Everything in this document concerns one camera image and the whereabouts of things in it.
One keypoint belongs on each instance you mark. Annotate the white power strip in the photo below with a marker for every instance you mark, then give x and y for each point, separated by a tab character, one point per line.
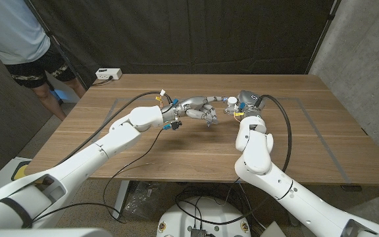
109	73

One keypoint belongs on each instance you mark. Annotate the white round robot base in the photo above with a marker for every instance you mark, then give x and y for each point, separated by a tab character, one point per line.
176	220

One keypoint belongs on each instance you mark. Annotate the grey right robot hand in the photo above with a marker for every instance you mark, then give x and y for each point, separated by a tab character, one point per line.
250	100

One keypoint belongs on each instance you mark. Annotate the black backdrop stand pole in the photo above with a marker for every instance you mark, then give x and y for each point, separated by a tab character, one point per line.
332	15
49	34

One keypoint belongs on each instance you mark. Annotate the white table leg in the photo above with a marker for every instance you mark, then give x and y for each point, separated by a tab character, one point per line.
120	197

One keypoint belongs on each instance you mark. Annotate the clear plastic bag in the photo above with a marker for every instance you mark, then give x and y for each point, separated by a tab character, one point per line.
143	200

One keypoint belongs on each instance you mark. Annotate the clear medicine bottle white cap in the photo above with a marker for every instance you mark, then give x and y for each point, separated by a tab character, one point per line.
232	100

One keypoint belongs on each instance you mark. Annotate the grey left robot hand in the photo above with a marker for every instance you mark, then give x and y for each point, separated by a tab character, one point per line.
189	107

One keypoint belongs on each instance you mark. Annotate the black left wrist camera module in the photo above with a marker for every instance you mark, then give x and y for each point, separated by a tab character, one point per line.
176	125

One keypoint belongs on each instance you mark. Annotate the white flat panel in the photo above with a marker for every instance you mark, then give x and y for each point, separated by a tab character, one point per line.
273	231

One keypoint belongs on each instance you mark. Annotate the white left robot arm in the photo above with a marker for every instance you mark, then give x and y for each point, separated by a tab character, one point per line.
87	161

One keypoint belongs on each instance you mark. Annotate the white yellow floor device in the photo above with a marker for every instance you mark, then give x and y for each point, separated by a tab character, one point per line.
2	176

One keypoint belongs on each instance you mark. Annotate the person in light shirt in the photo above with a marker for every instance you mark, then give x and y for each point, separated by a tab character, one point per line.
12	33

